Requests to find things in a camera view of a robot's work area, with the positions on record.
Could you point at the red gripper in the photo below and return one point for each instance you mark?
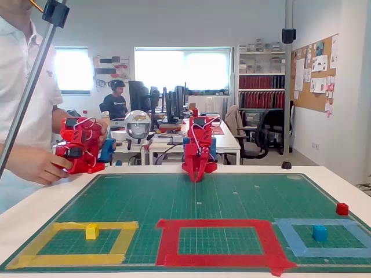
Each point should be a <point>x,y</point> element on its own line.
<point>196,162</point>

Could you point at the red leader robot arm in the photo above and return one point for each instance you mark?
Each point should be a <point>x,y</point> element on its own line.
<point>81,139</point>

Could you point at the red toy brick cube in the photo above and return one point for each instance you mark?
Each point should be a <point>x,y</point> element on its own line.
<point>342,209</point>

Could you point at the person's left forearm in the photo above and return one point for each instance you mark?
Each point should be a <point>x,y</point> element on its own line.
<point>58,118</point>

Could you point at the red robot arm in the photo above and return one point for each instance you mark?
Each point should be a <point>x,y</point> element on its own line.
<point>203,134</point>

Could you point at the red tape square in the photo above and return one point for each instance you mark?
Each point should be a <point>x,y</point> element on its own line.
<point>214,259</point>

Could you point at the yellow toy brick cube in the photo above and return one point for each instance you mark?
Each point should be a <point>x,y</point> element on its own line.
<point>92,232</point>

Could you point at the blue toy brick cube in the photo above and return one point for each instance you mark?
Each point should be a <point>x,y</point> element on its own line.
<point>320,233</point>

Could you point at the blue tape square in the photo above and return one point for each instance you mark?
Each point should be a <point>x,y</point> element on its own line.
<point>327,252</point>

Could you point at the yellow tape square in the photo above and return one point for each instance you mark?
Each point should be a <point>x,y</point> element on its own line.
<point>72,259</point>

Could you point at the person's left hand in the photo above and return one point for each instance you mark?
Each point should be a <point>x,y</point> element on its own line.
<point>104,131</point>

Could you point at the person's right hand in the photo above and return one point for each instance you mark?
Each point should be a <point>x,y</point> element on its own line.
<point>43,166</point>

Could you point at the green cutting mat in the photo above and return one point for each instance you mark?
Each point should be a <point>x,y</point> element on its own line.
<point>203,199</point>

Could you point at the red bottle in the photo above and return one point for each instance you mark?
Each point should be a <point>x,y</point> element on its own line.
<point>195,112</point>

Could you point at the beige jacket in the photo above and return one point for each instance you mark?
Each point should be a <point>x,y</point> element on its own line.
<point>233,118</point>

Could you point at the black computer monitor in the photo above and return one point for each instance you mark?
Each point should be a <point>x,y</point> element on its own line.
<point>139,95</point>
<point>154,98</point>
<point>177,101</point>

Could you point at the white helmet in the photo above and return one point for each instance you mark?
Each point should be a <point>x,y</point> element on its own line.
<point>137,126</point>

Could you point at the black office chair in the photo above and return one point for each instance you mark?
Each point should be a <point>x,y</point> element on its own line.
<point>272,124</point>

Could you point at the white round container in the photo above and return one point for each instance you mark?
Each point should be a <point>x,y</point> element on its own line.
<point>119,136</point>

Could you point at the black round knob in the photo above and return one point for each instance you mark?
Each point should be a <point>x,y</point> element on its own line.
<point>286,165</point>

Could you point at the wide bright window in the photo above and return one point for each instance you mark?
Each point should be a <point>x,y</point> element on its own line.
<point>182,69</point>

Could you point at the white shelf with binders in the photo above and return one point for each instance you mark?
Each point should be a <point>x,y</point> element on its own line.
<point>261,82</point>

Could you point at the seated person dark shirt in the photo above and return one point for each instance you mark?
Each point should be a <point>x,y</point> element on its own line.
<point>114,105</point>

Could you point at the colourful bottle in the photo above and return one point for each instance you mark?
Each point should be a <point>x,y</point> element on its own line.
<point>105,116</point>

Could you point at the upright grey pole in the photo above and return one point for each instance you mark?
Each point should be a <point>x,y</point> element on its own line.
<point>289,72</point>

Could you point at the black backpack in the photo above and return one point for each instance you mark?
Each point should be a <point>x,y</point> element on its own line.
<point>74,113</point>

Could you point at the cork pin board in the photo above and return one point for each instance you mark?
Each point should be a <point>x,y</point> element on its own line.
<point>316,95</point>

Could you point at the black pole clamp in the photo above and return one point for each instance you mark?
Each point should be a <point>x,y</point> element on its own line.
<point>55,13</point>
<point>289,36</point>

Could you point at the green plant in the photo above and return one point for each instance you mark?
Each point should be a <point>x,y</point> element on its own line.
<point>365,186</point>

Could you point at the slanted aluminium pole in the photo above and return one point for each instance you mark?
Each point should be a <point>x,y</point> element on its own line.
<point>27,92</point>

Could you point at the person's white shirt torso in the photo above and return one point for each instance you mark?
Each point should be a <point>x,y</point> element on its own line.
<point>17,58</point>

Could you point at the yellow pencil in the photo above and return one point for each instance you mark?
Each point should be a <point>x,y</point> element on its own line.
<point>37,6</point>

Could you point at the white wall outlet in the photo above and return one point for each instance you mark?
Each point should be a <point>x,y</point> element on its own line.
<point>315,145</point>

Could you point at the wall tool board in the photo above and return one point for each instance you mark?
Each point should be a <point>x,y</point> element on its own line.
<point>111,68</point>

